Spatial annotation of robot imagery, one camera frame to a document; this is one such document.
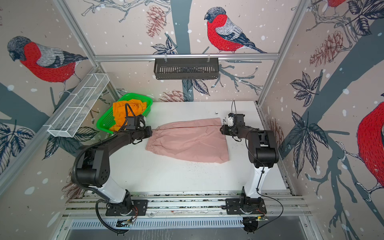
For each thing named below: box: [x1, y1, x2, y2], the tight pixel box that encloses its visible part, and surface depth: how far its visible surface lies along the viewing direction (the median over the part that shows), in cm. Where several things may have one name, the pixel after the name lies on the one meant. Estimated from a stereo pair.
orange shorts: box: [109, 99, 147, 132], surface depth 109 cm
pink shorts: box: [146, 118, 229, 164], surface depth 97 cm
